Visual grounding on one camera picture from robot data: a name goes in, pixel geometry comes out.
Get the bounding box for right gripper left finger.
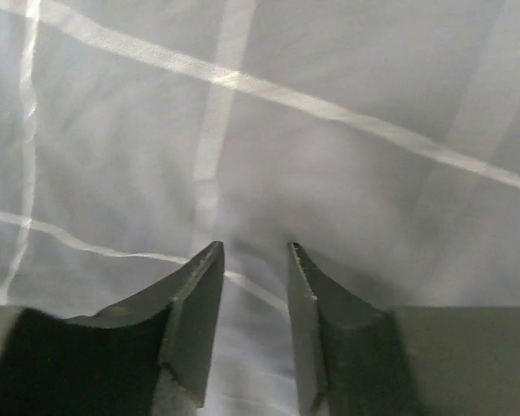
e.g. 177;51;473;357
0;241;224;415

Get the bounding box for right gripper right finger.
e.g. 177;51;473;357
288;243;520;415

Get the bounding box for dark grey checked pillowcase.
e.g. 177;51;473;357
0;1;520;415

